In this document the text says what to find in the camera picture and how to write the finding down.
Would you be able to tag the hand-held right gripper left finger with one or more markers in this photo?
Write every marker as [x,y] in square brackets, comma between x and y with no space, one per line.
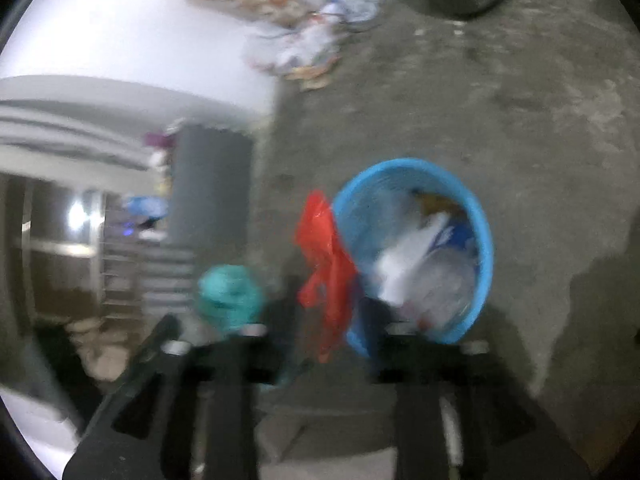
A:
[240,360]

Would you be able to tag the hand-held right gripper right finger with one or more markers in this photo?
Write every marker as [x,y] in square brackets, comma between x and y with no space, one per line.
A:
[372,325]

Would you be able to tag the green plastic bag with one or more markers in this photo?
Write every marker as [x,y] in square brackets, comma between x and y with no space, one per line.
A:
[227,292]

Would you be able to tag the white plastic bag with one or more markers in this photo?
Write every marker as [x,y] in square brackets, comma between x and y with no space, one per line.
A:
[405,260]

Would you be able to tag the clear plastic bottle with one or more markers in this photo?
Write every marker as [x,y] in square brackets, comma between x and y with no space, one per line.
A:
[450,290]

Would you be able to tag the red plastic bag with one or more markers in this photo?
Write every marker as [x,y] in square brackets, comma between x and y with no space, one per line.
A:
[325,250]

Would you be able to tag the blue plastic wastebasket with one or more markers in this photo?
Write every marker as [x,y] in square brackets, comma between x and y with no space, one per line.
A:
[475,220]

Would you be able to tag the metal balcony railing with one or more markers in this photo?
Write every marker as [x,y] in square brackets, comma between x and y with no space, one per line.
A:
[125,270]

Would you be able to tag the grey cabinet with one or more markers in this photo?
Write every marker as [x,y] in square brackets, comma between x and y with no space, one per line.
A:
[210,185]

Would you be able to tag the blue detergent bottle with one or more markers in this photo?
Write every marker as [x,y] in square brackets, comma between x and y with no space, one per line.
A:
[145,207]

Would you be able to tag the pile of small packets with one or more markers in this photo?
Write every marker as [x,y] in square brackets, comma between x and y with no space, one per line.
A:
[161,170]

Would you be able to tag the pile of printed packaging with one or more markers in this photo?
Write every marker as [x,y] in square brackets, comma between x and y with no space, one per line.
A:
[300,55]

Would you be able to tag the grey curtain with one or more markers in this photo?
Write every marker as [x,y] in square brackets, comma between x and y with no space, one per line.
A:
[75,125]

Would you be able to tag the translucent plastic bag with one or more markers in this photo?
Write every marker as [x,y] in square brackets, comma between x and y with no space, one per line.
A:
[352,5]

